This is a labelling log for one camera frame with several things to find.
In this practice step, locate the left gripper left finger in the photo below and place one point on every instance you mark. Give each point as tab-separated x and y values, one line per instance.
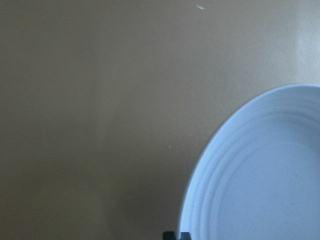
168	235

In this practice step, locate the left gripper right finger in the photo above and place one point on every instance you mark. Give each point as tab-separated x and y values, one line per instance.
185	236

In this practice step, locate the blue round plate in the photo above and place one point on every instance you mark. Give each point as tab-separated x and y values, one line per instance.
258	177

